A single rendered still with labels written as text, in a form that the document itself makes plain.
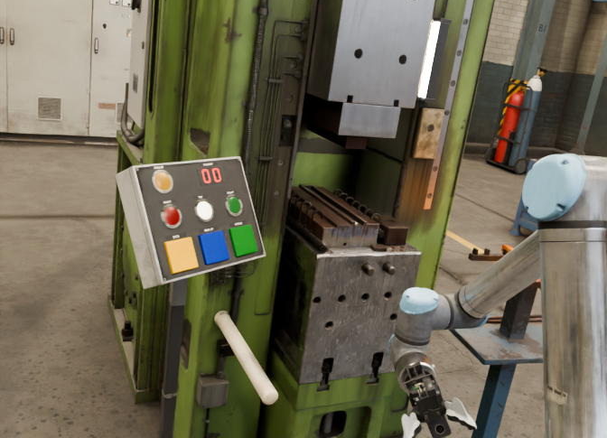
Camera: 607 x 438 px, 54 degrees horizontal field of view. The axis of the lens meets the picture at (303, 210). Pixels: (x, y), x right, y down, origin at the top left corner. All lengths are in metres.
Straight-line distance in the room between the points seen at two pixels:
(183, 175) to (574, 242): 0.89
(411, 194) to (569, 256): 1.11
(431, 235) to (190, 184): 1.07
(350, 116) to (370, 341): 0.75
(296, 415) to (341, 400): 0.16
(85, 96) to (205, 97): 4.90
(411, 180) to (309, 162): 0.41
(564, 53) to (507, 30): 1.32
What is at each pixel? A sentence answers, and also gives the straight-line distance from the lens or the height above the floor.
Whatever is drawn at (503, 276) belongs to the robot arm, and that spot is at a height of 1.08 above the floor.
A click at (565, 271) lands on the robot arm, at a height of 1.22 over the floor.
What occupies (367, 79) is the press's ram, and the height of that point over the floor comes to 1.44.
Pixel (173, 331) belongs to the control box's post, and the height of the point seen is 0.72.
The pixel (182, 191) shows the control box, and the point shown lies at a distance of 1.48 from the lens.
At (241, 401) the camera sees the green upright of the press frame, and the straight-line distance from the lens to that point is 2.21.
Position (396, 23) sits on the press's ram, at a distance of 1.81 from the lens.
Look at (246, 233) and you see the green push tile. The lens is 1.57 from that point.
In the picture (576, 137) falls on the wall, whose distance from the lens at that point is 11.05.
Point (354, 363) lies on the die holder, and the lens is 2.05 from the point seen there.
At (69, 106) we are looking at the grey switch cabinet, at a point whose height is 0.42.
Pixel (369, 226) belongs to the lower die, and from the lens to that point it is 1.91.
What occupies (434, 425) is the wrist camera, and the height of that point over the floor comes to 0.73.
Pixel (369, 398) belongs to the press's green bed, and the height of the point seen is 0.36.
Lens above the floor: 1.55
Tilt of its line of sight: 17 degrees down
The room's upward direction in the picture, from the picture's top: 8 degrees clockwise
